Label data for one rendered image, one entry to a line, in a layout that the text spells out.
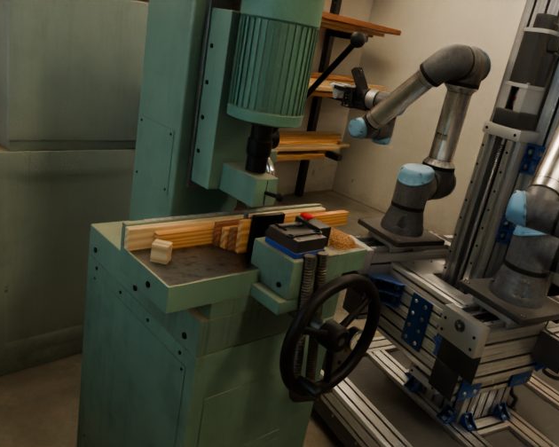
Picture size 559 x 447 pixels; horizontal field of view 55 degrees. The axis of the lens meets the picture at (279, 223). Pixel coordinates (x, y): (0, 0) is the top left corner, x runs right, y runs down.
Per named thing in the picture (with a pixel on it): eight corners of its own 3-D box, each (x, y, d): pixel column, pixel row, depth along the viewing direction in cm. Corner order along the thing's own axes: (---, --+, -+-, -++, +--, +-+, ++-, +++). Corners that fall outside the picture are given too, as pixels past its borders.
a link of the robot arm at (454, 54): (462, 61, 163) (353, 147, 196) (479, 64, 170) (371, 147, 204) (445, 30, 166) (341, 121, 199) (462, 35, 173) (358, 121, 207)
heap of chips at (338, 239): (339, 251, 137) (342, 240, 136) (306, 232, 145) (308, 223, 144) (361, 247, 143) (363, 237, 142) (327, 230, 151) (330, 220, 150)
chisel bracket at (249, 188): (250, 214, 126) (256, 179, 123) (216, 194, 135) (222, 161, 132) (274, 211, 130) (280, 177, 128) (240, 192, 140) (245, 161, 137)
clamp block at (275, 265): (285, 301, 112) (293, 262, 109) (246, 274, 121) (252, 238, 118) (333, 289, 122) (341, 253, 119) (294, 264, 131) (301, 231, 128)
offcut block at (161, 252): (170, 259, 115) (173, 241, 113) (166, 264, 112) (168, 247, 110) (154, 255, 115) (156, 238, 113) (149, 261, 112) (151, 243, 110)
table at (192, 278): (189, 340, 98) (193, 310, 96) (116, 270, 119) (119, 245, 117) (390, 284, 138) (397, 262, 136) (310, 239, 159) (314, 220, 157)
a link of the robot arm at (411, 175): (384, 199, 188) (394, 161, 183) (405, 196, 197) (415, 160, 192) (413, 210, 180) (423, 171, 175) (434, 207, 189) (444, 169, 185)
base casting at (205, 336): (193, 359, 114) (199, 322, 111) (86, 253, 153) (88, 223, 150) (335, 316, 144) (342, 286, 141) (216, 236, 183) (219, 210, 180)
